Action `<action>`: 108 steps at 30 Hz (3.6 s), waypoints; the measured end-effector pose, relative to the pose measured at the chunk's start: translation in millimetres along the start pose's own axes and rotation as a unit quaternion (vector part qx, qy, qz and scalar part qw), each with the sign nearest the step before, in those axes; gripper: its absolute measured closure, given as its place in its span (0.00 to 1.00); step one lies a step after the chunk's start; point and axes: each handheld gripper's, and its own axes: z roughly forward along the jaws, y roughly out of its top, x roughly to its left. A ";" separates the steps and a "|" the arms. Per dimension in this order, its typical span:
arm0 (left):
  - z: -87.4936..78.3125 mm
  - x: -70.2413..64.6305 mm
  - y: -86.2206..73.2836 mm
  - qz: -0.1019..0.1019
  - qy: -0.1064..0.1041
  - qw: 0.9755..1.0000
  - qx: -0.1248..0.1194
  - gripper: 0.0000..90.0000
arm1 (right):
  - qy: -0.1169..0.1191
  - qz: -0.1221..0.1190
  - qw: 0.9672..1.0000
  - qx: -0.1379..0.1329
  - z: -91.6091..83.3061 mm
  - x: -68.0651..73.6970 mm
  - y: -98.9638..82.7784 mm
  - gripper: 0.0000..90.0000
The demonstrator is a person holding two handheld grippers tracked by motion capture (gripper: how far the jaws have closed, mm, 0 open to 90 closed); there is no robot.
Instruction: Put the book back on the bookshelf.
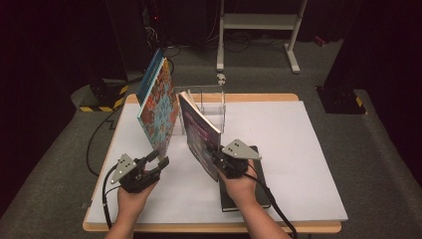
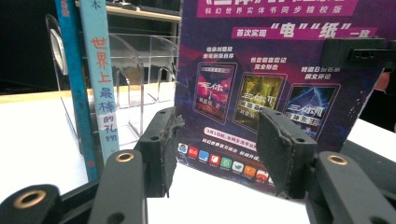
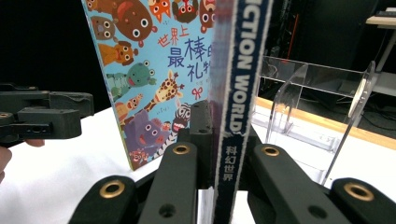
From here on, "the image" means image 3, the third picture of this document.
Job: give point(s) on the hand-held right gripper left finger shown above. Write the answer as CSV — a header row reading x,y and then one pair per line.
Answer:
x,y
202,130

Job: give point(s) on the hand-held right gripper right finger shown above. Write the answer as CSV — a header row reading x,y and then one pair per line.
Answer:
x,y
250,140

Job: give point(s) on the clear acrylic book rack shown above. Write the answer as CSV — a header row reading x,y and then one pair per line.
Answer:
x,y
286,93

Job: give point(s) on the purple magazine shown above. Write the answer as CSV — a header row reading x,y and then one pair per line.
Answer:
x,y
246,77

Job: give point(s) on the light blue green picture book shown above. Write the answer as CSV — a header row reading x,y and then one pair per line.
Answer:
x,y
149,77

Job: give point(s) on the white table board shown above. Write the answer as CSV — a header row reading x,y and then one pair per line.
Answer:
x,y
62,174

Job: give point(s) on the white metal stand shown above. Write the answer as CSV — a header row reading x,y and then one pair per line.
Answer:
x,y
386,83

